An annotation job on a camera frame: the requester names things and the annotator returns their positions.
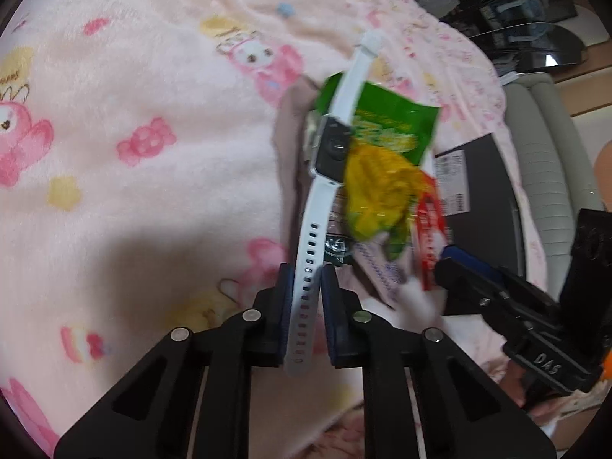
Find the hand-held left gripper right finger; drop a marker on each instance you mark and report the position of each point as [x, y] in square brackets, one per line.
[330, 306]

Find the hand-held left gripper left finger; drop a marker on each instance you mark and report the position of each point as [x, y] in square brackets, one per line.
[286, 296]

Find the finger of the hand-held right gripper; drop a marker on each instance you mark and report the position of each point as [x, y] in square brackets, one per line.
[466, 254]
[473, 291]

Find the red snack packet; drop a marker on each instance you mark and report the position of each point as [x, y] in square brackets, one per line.
[430, 229]

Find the pink cardboard packet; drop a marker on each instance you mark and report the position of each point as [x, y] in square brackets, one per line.
[377, 267]

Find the black cardboard box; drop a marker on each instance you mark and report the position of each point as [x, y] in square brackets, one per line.
[487, 191]

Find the green and yellow snack packet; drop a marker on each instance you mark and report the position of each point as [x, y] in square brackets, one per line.
[382, 186]

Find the white smartwatch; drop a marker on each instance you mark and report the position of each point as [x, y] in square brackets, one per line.
[330, 148]

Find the person's right hand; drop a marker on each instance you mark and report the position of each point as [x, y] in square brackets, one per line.
[515, 382]

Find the grey padded headboard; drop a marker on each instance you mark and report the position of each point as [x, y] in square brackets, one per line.
[540, 162]

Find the taupe cloth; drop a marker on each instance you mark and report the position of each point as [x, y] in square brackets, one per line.
[287, 143]

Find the pink printed blanket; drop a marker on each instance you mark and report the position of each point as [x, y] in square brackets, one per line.
[119, 224]

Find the glass side table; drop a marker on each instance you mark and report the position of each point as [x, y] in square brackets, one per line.
[535, 48]

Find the round brown wall panel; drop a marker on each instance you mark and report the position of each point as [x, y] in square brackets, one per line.
[605, 172]

